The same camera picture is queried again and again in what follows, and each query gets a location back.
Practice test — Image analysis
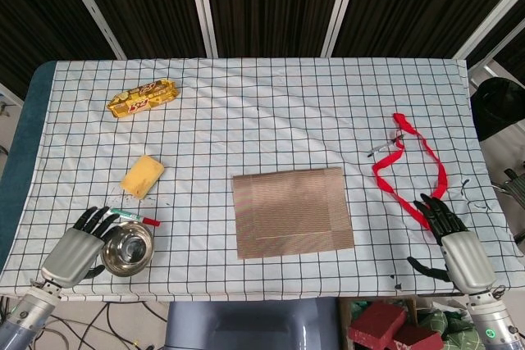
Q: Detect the black floor cable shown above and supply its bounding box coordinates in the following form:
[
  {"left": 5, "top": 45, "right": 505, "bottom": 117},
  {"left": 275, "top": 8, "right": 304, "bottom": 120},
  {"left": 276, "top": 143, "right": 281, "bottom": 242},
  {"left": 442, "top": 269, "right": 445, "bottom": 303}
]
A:
[{"left": 77, "top": 300, "right": 165, "bottom": 350}]

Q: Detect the yellow sponge with green pad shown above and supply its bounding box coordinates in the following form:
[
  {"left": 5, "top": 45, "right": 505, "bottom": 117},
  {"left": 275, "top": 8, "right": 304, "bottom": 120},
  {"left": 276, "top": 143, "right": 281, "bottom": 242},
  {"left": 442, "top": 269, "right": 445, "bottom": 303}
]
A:
[{"left": 119, "top": 154, "right": 166, "bottom": 199}]

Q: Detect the green marker with red cap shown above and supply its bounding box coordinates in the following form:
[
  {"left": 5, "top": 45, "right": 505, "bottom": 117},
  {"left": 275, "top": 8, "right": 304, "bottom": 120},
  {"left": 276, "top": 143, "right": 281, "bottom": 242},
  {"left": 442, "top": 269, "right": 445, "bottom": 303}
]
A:
[{"left": 107, "top": 207, "right": 162, "bottom": 228}]

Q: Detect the red fabric ribbon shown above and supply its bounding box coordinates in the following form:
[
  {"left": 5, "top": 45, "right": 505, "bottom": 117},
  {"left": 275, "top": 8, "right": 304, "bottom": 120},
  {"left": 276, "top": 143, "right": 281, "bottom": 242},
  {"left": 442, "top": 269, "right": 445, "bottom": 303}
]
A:
[{"left": 372, "top": 112, "right": 449, "bottom": 230}]

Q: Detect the dark chair base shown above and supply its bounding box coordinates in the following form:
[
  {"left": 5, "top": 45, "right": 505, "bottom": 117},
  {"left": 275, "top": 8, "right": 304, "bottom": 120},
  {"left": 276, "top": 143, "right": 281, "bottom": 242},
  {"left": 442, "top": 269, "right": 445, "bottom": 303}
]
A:
[{"left": 491, "top": 167, "right": 525, "bottom": 203}]

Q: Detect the black chair back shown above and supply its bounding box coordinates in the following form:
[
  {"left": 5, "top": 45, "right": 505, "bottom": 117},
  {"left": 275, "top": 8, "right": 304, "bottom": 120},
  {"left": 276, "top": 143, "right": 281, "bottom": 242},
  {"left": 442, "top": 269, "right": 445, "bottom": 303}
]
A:
[{"left": 469, "top": 77, "right": 525, "bottom": 142}]

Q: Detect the brown woven placemat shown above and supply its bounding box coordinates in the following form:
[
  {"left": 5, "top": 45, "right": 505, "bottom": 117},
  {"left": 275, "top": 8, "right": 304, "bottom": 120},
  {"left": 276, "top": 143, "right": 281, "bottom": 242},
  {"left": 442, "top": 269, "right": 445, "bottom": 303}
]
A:
[{"left": 231, "top": 166, "right": 355, "bottom": 261}]

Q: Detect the small red box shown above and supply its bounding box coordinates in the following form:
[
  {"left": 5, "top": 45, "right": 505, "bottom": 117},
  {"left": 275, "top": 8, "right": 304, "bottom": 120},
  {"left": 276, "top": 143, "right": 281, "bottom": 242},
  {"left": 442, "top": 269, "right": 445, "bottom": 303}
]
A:
[{"left": 391, "top": 323, "right": 445, "bottom": 350}]

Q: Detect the large red box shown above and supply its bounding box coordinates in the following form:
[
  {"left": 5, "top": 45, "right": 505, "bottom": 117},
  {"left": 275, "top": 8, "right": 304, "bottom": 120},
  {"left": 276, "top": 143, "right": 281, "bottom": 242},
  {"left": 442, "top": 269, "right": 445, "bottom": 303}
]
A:
[{"left": 348, "top": 300, "right": 408, "bottom": 350}]

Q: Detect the white black checkered tablecloth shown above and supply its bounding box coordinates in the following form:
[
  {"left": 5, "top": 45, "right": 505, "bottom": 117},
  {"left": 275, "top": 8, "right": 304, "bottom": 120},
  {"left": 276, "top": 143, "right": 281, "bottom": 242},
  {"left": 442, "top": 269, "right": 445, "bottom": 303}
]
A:
[{"left": 0, "top": 57, "right": 525, "bottom": 298}]

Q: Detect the gold biscuit packet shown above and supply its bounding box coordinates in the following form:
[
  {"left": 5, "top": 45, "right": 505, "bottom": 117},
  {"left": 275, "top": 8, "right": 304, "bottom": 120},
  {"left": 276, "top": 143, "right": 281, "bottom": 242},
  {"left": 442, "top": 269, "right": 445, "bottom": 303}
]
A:
[{"left": 107, "top": 78, "right": 182, "bottom": 120}]

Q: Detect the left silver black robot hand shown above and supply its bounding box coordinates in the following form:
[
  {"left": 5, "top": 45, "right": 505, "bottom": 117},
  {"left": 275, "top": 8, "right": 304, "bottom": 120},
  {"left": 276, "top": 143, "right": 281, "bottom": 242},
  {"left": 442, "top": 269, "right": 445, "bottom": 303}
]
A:
[{"left": 39, "top": 205, "right": 124, "bottom": 289}]

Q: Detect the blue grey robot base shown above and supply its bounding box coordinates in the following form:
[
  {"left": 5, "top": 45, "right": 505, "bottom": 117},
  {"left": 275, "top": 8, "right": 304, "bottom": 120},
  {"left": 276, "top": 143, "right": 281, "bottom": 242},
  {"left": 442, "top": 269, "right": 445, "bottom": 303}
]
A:
[{"left": 165, "top": 298, "right": 344, "bottom": 350}]

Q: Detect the white partition post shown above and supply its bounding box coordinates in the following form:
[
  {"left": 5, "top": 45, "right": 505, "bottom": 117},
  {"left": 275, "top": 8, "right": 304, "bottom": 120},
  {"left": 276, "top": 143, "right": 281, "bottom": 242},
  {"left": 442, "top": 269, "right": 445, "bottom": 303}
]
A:
[
  {"left": 452, "top": 0, "right": 525, "bottom": 61},
  {"left": 55, "top": 0, "right": 127, "bottom": 61},
  {"left": 185, "top": 0, "right": 219, "bottom": 59},
  {"left": 319, "top": 0, "right": 364, "bottom": 59}
]

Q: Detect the blue padded table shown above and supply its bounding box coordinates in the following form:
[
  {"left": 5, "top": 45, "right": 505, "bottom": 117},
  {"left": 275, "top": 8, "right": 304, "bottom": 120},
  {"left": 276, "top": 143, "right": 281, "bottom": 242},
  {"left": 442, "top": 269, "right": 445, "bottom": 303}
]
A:
[{"left": 0, "top": 60, "right": 57, "bottom": 269}]

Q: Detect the stainless steel bowl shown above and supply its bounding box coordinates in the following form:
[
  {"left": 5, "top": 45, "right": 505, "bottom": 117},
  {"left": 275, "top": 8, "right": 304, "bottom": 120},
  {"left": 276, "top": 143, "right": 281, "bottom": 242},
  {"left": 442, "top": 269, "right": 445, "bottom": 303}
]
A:
[{"left": 100, "top": 220, "right": 155, "bottom": 277}]

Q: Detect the black silver pen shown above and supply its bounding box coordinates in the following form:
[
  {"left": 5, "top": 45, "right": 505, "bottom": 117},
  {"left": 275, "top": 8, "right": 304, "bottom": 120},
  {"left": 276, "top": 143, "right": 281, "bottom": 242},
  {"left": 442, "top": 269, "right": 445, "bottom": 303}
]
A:
[{"left": 367, "top": 134, "right": 407, "bottom": 157}]

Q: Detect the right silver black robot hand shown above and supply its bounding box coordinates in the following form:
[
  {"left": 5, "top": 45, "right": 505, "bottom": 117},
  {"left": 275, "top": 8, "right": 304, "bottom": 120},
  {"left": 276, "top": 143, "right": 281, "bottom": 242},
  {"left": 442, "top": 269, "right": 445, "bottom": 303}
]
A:
[{"left": 405, "top": 193, "right": 498, "bottom": 296}]

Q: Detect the green patterned bag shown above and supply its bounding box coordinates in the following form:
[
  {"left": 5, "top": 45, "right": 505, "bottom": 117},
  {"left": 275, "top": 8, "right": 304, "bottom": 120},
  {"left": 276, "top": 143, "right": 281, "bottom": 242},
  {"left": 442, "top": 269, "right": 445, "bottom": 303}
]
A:
[{"left": 426, "top": 307, "right": 479, "bottom": 350}]

